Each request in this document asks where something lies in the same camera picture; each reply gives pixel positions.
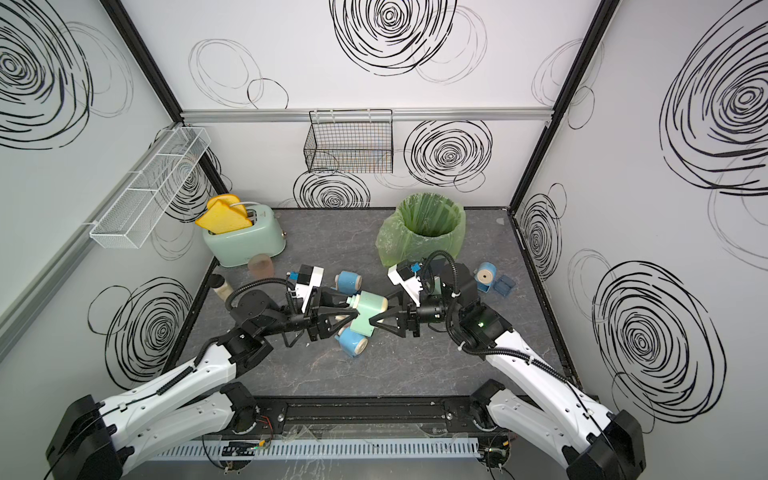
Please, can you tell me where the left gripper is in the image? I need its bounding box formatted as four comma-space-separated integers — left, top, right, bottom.
260, 289, 356, 345

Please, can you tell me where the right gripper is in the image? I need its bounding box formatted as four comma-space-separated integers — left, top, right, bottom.
371, 287, 461, 339

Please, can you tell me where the green sharpener bottom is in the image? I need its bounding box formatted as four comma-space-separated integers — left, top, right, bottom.
347, 291, 388, 337

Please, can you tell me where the blue sharpener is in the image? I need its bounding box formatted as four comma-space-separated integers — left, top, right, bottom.
474, 261, 497, 293
335, 271, 362, 296
335, 328, 369, 358

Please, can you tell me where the blue sharpener tray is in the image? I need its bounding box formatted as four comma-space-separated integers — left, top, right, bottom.
492, 275, 517, 298

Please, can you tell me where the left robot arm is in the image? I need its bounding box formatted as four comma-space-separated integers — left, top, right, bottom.
45, 278, 359, 479

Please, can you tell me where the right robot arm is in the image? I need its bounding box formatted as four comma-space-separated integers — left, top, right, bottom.
370, 250, 647, 479

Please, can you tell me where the bin with green bag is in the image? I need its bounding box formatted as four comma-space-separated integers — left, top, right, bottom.
375, 193, 467, 267

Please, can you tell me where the mint green toaster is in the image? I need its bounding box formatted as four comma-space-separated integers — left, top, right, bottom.
202, 205, 287, 267

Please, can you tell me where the small beige bottle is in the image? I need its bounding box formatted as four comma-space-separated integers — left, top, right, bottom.
207, 274, 234, 302

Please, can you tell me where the yellow toy toast slice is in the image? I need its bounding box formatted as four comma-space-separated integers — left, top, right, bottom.
195, 194, 253, 235

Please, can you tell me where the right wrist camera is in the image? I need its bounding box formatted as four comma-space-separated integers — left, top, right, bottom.
387, 261, 423, 306

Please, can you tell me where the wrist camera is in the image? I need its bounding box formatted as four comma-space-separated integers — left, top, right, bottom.
288, 264, 324, 312
387, 261, 423, 306

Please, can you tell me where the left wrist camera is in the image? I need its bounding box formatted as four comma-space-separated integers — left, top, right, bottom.
288, 264, 324, 312

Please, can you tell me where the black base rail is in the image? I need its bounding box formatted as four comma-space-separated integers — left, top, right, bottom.
222, 381, 505, 436

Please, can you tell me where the grey slotted cable duct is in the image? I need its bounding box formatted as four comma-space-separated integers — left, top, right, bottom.
153, 438, 481, 463

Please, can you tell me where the black wire basket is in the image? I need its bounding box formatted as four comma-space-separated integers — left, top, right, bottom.
303, 109, 394, 174

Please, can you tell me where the white wire shelf basket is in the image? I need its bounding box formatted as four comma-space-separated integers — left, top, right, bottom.
89, 126, 210, 249

